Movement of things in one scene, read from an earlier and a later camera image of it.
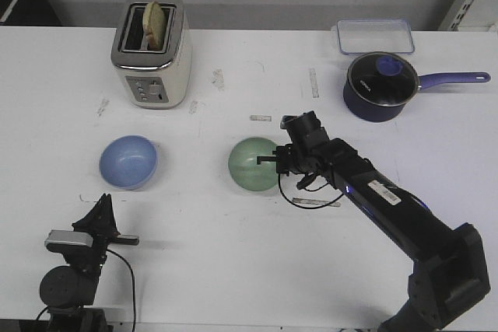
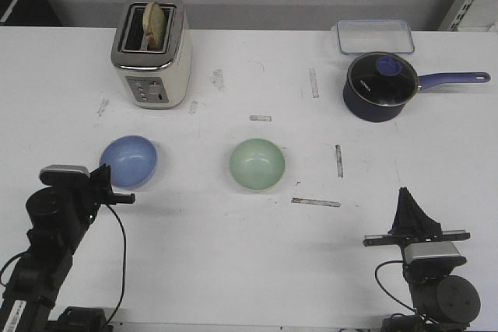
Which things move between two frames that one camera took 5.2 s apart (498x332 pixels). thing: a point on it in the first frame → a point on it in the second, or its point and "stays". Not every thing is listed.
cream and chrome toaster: (152, 48) stays
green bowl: (244, 169) stays
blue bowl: (128, 162) stays
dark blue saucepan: (379, 85) stays
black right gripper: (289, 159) → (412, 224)
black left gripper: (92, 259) → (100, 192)
